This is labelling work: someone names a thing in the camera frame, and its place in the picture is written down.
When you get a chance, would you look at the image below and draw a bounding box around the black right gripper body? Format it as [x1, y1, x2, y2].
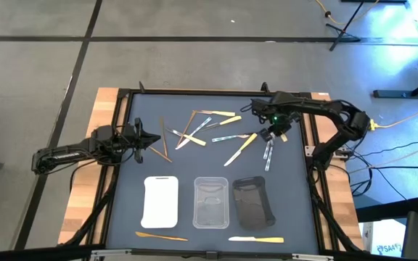
[258, 111, 295, 138]

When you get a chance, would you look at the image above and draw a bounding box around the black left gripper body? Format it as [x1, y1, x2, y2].
[120, 117, 145, 165]

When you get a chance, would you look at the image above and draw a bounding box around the slim gold cutlery piece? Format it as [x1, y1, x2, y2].
[148, 146, 173, 164]
[176, 110, 197, 149]
[160, 116, 168, 158]

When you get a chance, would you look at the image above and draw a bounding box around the pale yellow handled knife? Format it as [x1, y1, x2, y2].
[228, 236, 285, 244]
[224, 132, 259, 167]
[193, 109, 237, 117]
[165, 127, 208, 147]

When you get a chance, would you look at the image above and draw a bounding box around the pale yellow handled cutlery piece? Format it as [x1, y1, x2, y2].
[201, 115, 243, 132]

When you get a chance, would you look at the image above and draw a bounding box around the black plastic bin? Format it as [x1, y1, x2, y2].
[231, 175, 277, 231]

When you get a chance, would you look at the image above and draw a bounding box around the gold chopstick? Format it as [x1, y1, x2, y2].
[135, 231, 189, 242]

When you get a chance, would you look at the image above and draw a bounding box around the clear plastic bin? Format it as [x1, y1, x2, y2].
[192, 176, 231, 230]

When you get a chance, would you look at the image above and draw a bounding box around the blue-grey table mat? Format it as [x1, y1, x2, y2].
[105, 93, 321, 254]

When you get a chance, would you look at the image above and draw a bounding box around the white plastic bin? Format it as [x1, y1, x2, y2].
[140, 175, 180, 230]

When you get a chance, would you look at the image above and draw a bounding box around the black tripod stand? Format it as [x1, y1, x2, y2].
[325, 0, 361, 52]

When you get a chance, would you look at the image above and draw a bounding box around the black desk leg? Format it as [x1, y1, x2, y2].
[372, 70, 418, 99]

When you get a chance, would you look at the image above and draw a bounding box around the black desk beam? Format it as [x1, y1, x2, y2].
[356, 195, 418, 223]

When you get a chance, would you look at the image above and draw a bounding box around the white printed carton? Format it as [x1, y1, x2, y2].
[370, 220, 405, 257]

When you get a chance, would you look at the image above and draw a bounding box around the black aluminium table frame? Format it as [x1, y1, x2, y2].
[58, 81, 368, 261]

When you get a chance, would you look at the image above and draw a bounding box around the yellow cord with plug block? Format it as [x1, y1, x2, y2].
[367, 102, 418, 131]

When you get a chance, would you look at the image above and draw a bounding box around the silver aluminium bracket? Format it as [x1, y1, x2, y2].
[90, 248, 134, 260]
[291, 252, 335, 261]

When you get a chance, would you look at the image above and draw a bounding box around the yellow extension cord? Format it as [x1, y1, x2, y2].
[314, 0, 381, 26]

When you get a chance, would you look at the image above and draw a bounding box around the black floor cable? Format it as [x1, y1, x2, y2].
[339, 136, 418, 201]

